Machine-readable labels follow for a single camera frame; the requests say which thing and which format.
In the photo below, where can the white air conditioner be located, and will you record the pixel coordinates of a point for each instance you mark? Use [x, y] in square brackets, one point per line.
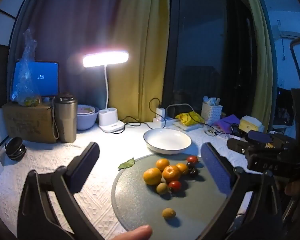
[287, 34]

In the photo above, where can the purple cloth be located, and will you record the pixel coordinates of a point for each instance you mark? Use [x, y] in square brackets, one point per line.
[227, 122]

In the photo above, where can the person's right hand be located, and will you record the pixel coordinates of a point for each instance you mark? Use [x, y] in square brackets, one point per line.
[293, 187]

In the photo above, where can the yellow and white tissue box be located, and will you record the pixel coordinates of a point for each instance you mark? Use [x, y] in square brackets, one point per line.
[250, 125]

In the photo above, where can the green leaf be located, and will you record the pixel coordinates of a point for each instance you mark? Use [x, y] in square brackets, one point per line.
[127, 164]

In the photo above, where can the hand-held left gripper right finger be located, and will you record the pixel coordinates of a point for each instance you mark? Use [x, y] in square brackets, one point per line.
[215, 167]

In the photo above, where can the black rectangular device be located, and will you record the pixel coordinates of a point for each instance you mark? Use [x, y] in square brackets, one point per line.
[237, 131]

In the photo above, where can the white desk lamp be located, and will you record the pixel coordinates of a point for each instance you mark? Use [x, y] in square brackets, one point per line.
[111, 125]

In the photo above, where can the cardboard box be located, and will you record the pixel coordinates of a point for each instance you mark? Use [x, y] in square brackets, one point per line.
[27, 125]

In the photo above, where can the black metal frame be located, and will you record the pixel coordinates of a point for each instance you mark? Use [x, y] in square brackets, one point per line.
[295, 62]

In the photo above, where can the red cherry tomato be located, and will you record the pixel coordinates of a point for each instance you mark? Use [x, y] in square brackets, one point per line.
[192, 159]
[175, 186]

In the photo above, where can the tablet with blue screen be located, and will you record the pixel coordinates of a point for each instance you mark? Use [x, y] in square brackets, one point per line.
[46, 77]

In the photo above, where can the white ceramic bowl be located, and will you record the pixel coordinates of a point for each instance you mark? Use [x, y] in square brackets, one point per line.
[167, 140]

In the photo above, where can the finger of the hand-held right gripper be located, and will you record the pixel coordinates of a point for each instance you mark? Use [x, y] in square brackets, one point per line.
[238, 147]
[260, 137]

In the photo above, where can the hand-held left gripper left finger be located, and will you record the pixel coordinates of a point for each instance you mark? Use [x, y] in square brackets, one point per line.
[86, 165]

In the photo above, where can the white power strip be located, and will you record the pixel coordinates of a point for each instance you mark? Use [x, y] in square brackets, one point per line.
[168, 122]

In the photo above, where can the dark window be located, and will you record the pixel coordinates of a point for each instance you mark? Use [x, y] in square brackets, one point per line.
[202, 42]

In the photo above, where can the clear plastic bag of fruit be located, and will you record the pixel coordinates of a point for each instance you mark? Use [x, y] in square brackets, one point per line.
[26, 80]

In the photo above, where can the white charger plug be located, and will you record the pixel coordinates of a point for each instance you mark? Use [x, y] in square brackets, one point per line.
[160, 112]

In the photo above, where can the olive green curtain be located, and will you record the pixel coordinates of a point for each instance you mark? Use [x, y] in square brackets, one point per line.
[261, 67]

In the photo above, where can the pale lavender bowl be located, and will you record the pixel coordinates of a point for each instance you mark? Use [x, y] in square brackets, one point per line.
[86, 121]

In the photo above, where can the black charger plug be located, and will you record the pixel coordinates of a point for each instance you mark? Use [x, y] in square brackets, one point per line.
[171, 111]

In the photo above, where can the round grey placemat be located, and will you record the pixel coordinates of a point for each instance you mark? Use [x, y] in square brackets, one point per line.
[140, 205]

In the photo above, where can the grey-blue curtain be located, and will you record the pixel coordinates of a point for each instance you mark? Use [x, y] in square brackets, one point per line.
[65, 25]

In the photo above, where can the yellow snack bag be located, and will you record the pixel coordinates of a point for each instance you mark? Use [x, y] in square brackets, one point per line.
[188, 118]

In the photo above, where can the dark cherry tomato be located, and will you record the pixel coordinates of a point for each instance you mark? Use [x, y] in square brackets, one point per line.
[193, 172]
[190, 165]

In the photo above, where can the white woven basket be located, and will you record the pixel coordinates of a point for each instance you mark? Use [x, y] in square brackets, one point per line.
[211, 113]

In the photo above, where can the person's left hand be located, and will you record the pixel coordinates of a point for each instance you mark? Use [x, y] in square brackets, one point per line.
[136, 233]

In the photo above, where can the yellow curtain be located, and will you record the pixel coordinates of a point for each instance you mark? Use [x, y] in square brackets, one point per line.
[140, 42]

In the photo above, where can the black camera lens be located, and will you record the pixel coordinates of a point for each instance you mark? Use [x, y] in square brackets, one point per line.
[15, 149]

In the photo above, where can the white flat packet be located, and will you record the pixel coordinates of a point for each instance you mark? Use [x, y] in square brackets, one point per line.
[187, 127]

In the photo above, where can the orange mandarin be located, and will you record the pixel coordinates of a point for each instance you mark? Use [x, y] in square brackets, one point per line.
[183, 169]
[152, 176]
[162, 164]
[171, 173]

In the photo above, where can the small white round gadget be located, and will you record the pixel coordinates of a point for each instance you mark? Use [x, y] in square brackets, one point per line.
[210, 132]

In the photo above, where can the small yellow-green fruit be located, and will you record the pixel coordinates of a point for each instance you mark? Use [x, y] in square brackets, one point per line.
[168, 213]
[162, 188]

